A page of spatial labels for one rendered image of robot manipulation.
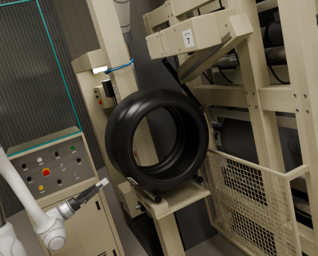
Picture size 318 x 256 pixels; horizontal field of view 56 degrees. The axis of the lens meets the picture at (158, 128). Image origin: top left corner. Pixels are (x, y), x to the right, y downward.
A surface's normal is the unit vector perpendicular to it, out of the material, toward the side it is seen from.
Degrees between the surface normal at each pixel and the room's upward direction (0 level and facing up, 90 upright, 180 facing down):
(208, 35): 90
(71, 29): 90
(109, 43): 90
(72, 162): 90
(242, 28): 72
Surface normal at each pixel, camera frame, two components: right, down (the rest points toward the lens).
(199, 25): 0.39, 0.13
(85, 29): 0.66, 0.01
